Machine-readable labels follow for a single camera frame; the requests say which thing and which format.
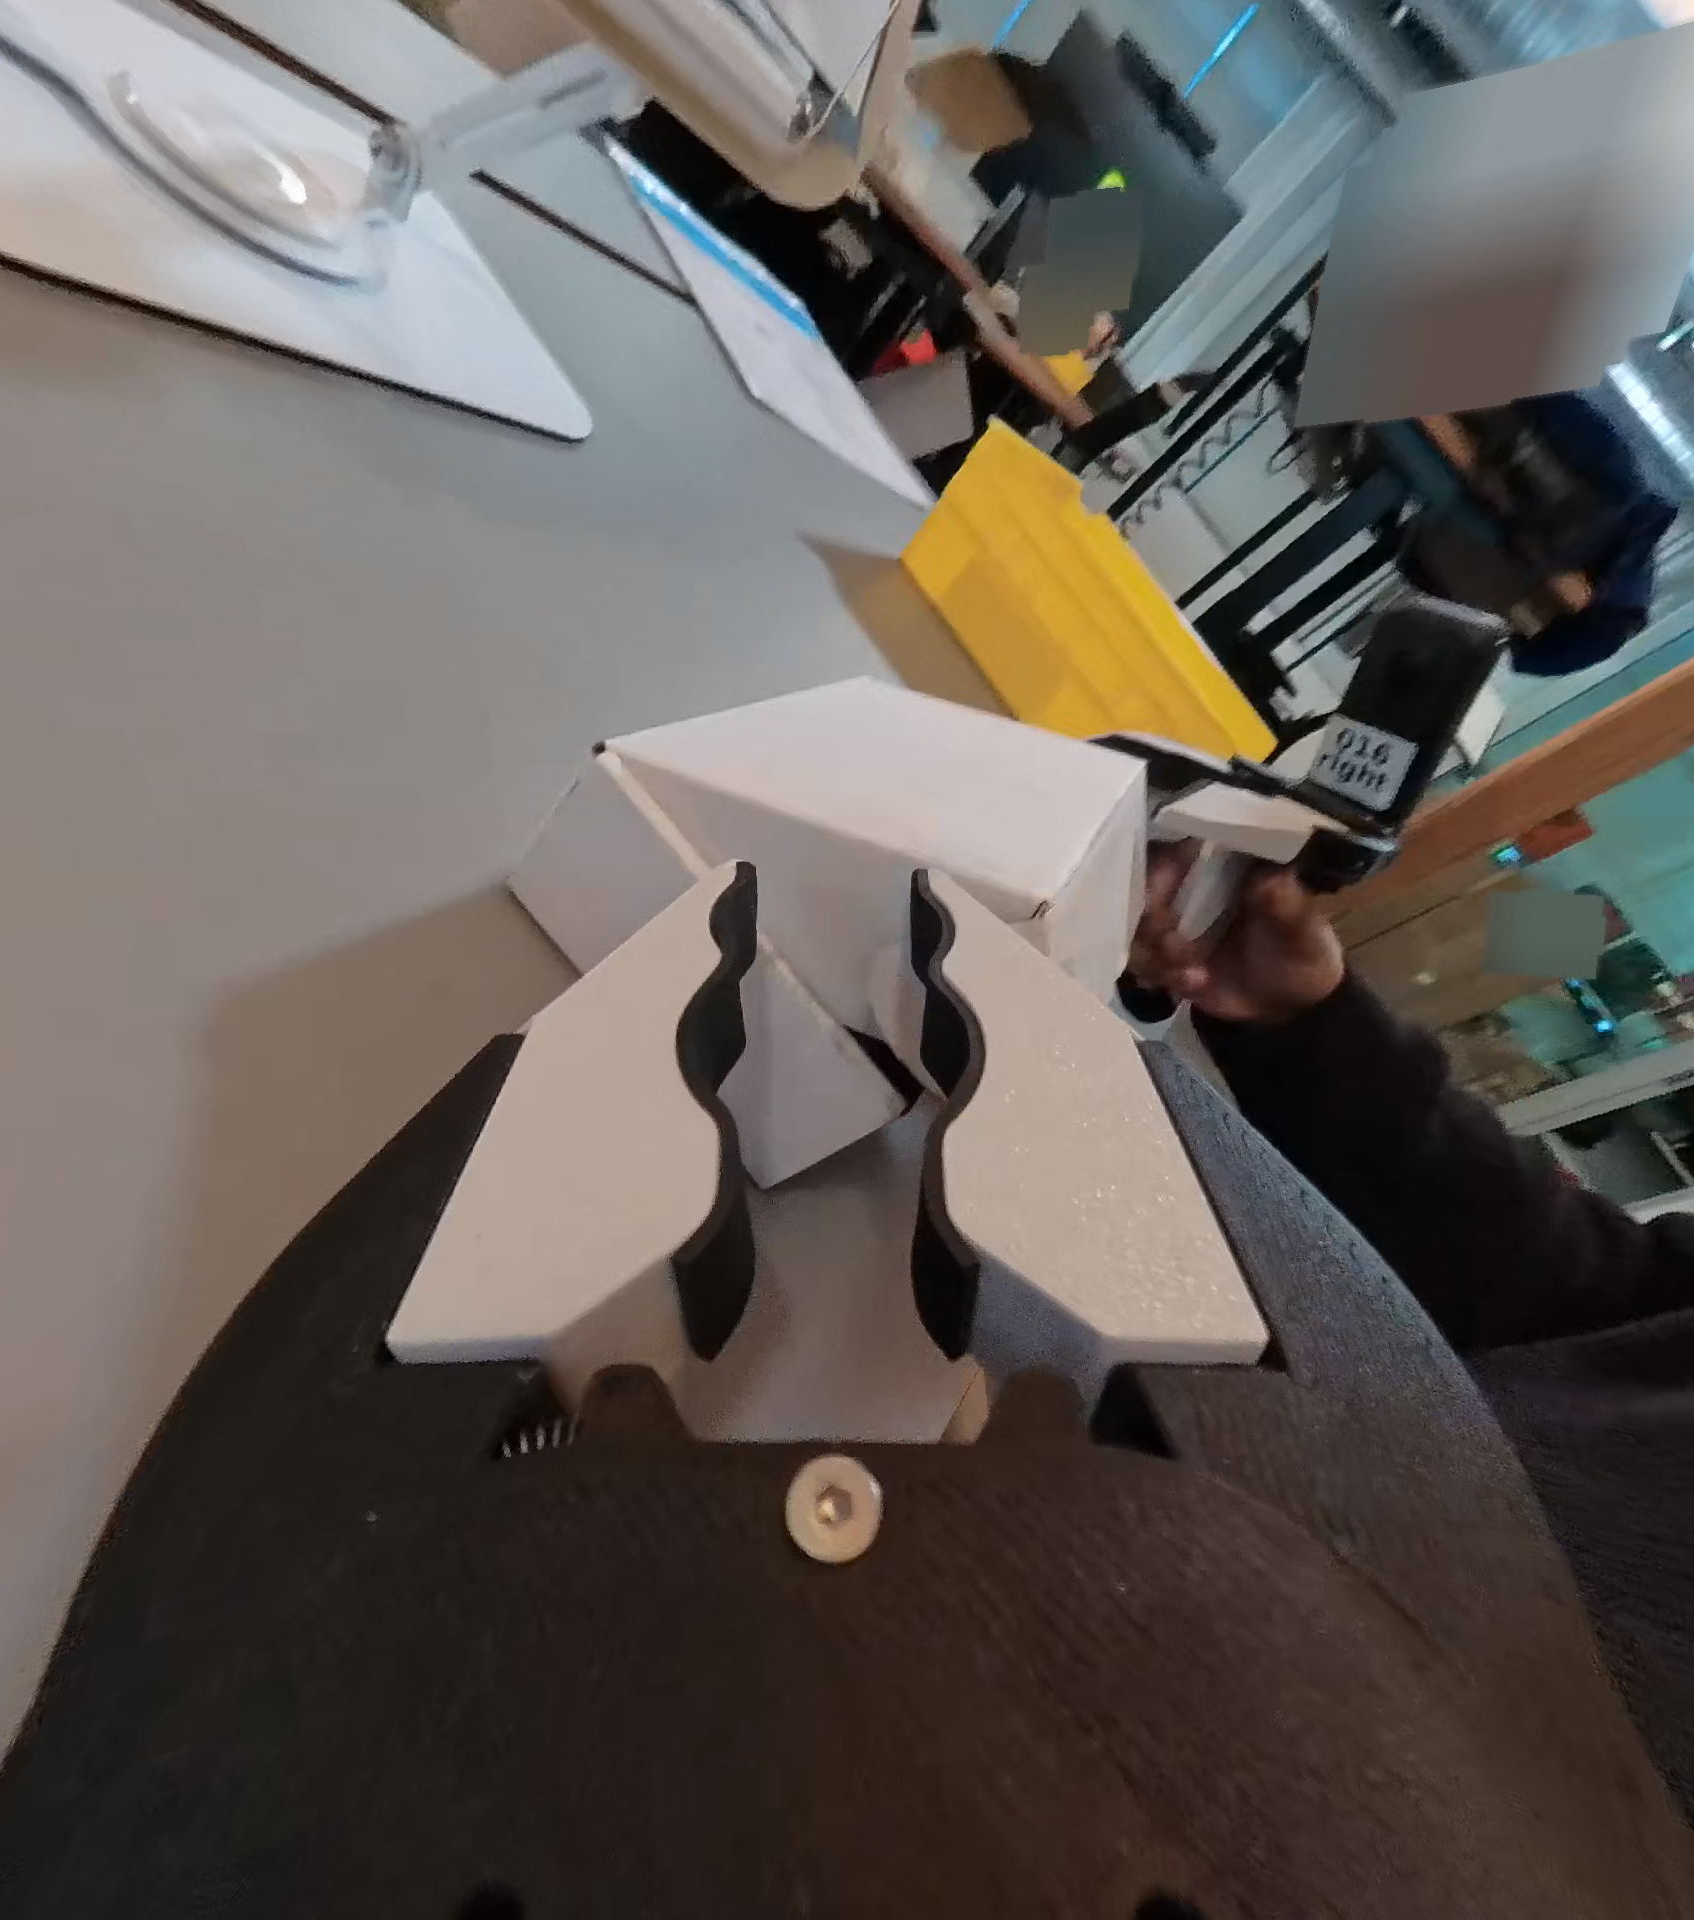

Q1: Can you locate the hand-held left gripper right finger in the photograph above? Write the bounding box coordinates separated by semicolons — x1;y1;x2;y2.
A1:
906;866;1270;1370

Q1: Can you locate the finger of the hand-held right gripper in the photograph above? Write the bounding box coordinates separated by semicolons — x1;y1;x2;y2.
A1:
1083;728;1322;822
1149;780;1335;869

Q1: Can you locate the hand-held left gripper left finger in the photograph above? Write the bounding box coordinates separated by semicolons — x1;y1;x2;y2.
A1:
384;858;761;1373

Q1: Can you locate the white cardboard box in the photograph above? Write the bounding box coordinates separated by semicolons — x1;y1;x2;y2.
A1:
506;673;1151;1190

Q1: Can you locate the grey desk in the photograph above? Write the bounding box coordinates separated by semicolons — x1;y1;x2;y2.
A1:
0;0;1029;1920

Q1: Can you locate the person's right hand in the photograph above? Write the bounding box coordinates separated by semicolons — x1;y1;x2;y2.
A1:
1119;839;1348;1029

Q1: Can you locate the wooden beam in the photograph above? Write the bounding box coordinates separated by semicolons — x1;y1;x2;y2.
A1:
1318;595;1694;939

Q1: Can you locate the yellow plastic bin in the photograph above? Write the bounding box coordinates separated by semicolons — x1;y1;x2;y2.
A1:
897;420;1279;768

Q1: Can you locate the laminated paper sheet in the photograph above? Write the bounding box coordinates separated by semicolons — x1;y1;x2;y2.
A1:
604;121;939;515

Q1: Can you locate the brown cardboard piece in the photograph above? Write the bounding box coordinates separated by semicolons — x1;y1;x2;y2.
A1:
906;47;1036;155

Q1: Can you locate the wooden board with papers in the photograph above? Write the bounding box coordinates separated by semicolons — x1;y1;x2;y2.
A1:
561;0;928;208

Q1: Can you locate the round stand foot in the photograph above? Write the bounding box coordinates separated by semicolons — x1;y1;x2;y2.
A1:
107;66;424;290

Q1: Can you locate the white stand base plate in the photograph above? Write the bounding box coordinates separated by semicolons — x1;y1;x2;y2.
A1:
0;0;593;445

